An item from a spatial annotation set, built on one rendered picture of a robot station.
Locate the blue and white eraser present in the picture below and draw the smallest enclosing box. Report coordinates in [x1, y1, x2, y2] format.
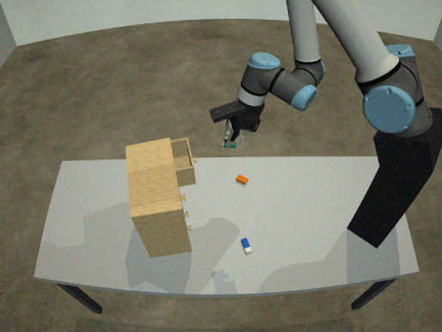
[241, 238, 252, 254]

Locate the light wooden chest of drawers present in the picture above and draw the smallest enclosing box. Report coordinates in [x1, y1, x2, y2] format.
[126, 138, 192, 258]

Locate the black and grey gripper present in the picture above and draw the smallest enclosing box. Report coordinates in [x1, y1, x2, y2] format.
[224, 98, 265, 149]

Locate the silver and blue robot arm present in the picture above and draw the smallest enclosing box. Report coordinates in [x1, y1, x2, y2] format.
[236, 0, 433, 138]

